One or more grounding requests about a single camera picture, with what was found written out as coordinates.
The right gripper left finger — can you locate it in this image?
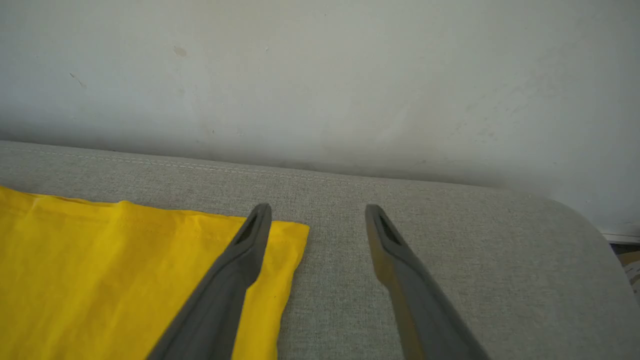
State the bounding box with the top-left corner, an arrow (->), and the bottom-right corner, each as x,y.
146,202 -> 273,360

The yellow garment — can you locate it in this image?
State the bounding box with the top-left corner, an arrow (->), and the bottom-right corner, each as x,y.
0,186 -> 311,360

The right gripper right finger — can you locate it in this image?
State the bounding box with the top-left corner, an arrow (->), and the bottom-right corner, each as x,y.
364,203 -> 492,360

